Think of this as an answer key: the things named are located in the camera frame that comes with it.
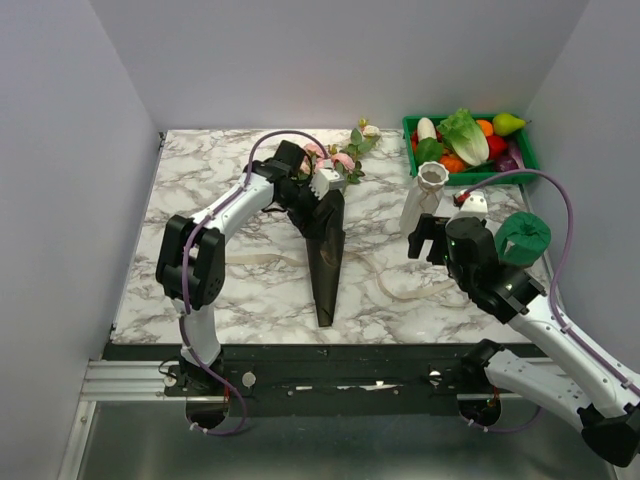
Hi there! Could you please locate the toy orange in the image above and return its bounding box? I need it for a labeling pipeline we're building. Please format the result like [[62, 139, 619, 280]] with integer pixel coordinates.
[[476, 119, 494, 137]]

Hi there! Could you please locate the cream ribbon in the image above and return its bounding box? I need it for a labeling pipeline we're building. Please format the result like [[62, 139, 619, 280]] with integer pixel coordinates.
[[224, 247, 456, 302]]

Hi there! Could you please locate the white ribbed vase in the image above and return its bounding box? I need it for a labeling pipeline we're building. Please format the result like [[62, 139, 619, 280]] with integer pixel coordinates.
[[399, 162, 449, 237]]

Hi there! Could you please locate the pink flower bouquet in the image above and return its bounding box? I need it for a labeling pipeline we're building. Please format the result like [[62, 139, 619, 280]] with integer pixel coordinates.
[[295, 117, 382, 186]]

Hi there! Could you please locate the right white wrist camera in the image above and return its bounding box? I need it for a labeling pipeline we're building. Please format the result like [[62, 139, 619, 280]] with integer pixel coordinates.
[[451, 190, 488, 221]]

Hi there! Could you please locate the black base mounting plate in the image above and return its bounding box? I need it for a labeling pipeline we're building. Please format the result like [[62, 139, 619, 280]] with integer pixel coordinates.
[[103, 343, 508, 427]]

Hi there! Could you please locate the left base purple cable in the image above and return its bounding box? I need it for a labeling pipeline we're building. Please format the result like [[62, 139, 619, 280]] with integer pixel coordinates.
[[188, 374, 249, 437]]

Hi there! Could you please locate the green rolled cloth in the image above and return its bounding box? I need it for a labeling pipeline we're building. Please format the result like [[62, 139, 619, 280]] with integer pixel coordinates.
[[494, 212, 551, 267]]

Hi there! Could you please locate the toy pear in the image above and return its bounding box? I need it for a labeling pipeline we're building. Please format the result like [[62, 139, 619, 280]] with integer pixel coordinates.
[[492, 112, 527, 137]]

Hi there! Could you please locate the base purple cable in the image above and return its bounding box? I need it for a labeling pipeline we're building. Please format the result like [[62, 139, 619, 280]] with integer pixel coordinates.
[[188, 374, 249, 437], [467, 407, 544, 434]]

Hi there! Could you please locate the jute twine on vase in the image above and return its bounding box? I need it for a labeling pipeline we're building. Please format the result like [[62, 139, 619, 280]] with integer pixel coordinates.
[[413, 190, 442, 215]]

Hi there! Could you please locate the toy lettuce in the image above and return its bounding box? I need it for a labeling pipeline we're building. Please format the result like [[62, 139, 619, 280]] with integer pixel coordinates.
[[436, 108, 489, 167]]

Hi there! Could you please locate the green plastic bin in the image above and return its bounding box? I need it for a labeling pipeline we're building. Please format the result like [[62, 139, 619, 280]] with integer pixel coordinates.
[[402, 115, 540, 186]]

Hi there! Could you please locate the black wrapping paper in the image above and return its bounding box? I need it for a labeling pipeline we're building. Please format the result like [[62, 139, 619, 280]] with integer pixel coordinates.
[[305, 190, 346, 328]]

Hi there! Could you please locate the red toy pepper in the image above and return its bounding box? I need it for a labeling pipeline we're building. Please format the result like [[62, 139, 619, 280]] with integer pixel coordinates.
[[486, 135, 508, 160]]

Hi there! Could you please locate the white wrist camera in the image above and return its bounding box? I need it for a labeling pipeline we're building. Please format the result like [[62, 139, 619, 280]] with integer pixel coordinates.
[[309, 168, 346, 200], [451, 190, 488, 221]]

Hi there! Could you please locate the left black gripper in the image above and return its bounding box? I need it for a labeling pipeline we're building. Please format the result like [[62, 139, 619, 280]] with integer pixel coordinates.
[[275, 178, 335, 243]]

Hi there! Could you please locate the orange toy carrot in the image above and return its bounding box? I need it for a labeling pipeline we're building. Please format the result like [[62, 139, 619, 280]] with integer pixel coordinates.
[[439, 155, 467, 174]]

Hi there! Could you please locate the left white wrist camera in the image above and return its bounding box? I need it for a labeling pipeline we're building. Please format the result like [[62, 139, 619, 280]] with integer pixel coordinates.
[[309, 168, 346, 200]]

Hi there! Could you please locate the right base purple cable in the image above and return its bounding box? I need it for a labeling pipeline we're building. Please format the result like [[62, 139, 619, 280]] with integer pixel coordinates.
[[467, 407, 544, 434]]

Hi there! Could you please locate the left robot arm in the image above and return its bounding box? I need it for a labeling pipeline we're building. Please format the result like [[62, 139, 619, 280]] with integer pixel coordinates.
[[155, 140, 345, 395]]

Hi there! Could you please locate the white toy radish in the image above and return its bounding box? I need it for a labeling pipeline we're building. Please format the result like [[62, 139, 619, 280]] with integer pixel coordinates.
[[416, 117, 437, 142]]

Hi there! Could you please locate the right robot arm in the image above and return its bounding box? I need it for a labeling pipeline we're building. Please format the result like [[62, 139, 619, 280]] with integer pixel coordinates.
[[408, 214, 639, 467]]

